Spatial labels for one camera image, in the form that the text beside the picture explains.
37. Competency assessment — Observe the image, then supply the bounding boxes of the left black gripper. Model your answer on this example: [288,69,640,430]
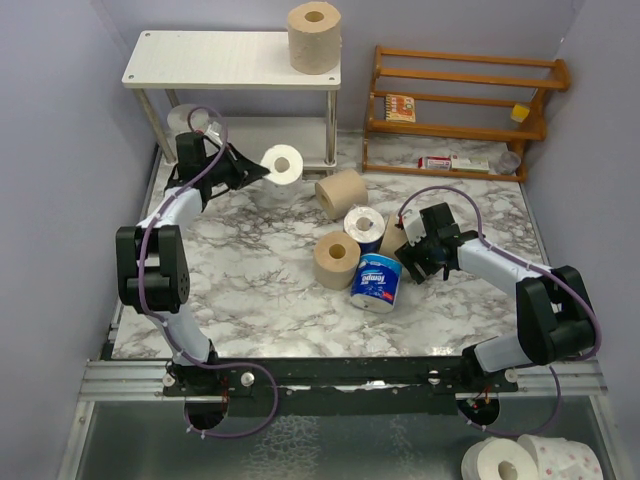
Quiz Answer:
[202,140,269,189]

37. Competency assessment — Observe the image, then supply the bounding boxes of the white floral paper roll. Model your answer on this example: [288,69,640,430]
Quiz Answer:
[167,104,210,135]
[258,144,303,207]

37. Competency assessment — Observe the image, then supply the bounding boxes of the brown paper roll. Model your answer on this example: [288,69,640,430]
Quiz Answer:
[315,169,368,220]
[287,1,342,75]
[378,213,408,261]
[313,231,361,290]

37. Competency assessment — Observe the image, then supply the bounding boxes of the blue Tempo roll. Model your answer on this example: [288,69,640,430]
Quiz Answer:
[350,253,402,314]

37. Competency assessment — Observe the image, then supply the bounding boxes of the blue Vinda roll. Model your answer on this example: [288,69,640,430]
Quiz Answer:
[343,206,385,254]

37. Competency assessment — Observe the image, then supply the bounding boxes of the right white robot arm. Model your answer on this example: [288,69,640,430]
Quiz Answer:
[395,203,599,391]

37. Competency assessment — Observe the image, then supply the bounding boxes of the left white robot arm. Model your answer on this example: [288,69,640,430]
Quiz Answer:
[115,131,269,395]

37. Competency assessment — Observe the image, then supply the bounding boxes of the white two-tier shelf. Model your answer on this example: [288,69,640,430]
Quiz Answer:
[122,30,341,172]

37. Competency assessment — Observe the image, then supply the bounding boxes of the white green small box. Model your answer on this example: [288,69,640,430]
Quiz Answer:
[450,155,490,174]

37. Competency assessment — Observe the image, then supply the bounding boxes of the red white small box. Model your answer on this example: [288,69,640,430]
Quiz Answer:
[418,156,452,171]

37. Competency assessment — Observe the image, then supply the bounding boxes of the brown paper roll front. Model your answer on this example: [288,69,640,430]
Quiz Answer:
[313,231,361,290]

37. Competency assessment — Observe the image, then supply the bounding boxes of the clear plastic cup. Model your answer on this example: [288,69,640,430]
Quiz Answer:
[496,151,522,175]

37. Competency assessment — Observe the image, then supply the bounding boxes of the wooden slatted rack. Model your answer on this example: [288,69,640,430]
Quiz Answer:
[362,45,572,183]

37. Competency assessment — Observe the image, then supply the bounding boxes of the orange snack packet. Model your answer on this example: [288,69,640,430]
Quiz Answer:
[385,94,416,123]

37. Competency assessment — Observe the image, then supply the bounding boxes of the yellow sponge block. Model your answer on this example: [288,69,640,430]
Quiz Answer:
[510,103,531,124]

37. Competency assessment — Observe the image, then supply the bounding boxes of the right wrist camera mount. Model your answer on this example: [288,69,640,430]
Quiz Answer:
[400,208,427,246]

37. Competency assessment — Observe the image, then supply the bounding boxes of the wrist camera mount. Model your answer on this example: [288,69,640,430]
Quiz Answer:
[204,121,223,146]
[400,208,427,246]

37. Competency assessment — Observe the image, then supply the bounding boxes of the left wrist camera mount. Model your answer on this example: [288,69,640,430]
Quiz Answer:
[204,121,223,146]

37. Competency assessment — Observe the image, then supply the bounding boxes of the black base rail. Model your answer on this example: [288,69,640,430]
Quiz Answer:
[163,356,517,418]

